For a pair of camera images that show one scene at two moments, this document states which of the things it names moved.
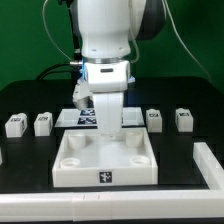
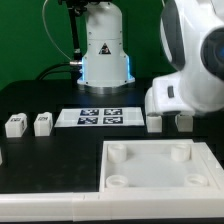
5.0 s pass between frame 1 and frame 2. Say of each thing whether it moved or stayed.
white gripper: moved
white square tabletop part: moved
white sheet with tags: stayed
